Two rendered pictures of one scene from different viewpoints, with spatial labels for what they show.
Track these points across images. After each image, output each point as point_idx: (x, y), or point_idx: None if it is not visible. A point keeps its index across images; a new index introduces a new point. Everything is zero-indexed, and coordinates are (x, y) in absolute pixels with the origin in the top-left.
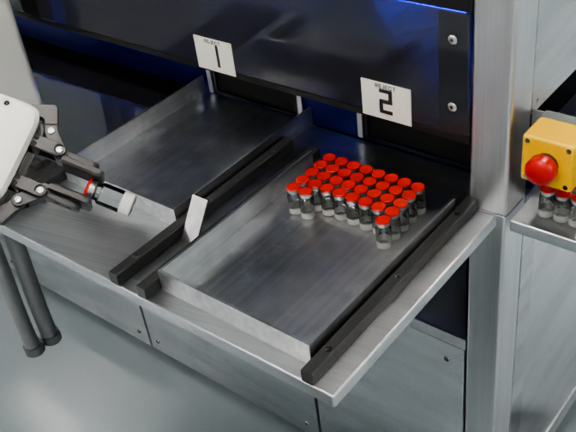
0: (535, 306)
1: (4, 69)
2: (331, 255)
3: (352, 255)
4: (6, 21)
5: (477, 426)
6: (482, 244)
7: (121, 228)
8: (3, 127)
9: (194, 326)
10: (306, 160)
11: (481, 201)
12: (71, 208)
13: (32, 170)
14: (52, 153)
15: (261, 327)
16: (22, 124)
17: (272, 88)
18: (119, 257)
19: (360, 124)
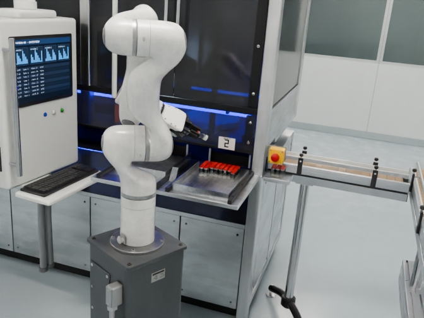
0: (261, 217)
1: (71, 138)
2: (217, 183)
3: (224, 183)
4: (75, 121)
5: (246, 260)
6: (253, 187)
7: None
8: (180, 115)
9: (187, 196)
10: (198, 163)
11: (254, 171)
12: (194, 136)
13: (87, 172)
14: (190, 123)
15: (211, 193)
16: (183, 115)
17: (175, 147)
18: None
19: (209, 156)
